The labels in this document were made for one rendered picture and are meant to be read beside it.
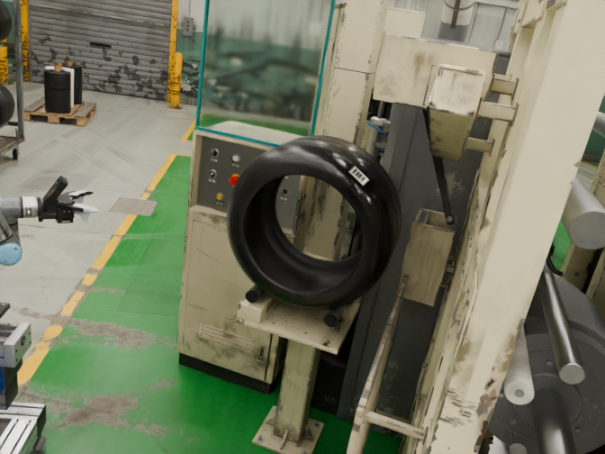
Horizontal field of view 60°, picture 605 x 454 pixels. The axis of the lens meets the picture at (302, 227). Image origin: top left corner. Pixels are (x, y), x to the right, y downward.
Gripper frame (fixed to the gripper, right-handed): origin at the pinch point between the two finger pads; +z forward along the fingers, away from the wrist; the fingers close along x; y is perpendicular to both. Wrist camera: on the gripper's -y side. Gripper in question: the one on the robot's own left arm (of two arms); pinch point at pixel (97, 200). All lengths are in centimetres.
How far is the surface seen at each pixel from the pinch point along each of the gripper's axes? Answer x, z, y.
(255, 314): 59, 41, 15
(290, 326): 64, 53, 17
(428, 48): 92, 49, -83
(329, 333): 72, 64, 16
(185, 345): -15, 49, 95
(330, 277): 55, 72, 5
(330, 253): 43, 79, 3
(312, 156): 59, 49, -44
